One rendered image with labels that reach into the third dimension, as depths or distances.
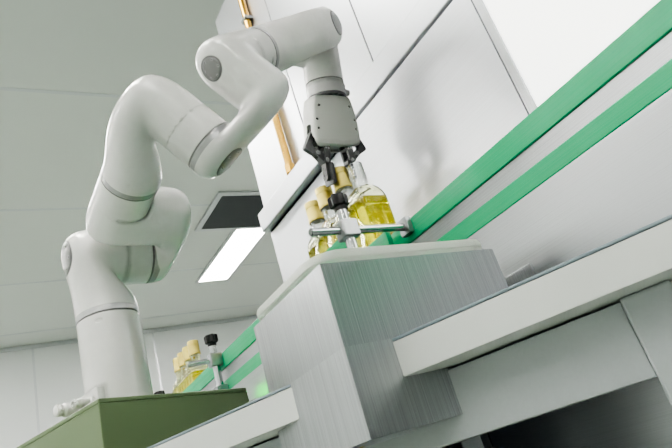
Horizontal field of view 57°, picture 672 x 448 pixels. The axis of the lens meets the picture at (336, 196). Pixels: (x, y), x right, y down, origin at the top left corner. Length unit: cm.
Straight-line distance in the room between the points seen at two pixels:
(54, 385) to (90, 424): 600
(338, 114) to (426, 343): 69
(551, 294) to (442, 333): 10
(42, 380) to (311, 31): 606
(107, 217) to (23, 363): 597
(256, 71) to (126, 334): 44
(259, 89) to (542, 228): 43
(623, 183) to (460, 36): 52
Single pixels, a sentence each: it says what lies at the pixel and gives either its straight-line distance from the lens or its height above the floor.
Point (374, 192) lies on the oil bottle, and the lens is 106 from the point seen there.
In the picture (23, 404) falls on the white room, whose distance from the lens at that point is 680.
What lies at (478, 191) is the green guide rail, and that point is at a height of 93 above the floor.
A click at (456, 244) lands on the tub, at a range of 66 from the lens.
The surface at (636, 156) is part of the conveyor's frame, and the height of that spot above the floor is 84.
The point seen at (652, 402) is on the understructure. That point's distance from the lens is 94.
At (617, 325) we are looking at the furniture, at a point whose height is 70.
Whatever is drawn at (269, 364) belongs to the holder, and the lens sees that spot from 68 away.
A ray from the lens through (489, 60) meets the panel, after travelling 104.
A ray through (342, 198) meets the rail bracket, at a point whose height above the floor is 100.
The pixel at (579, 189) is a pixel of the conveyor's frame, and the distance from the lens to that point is 69.
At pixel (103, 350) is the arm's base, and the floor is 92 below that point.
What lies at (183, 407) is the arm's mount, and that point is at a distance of 93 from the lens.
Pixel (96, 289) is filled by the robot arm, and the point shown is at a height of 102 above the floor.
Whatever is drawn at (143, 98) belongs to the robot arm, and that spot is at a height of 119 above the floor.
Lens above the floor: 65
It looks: 24 degrees up
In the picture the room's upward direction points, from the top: 18 degrees counter-clockwise
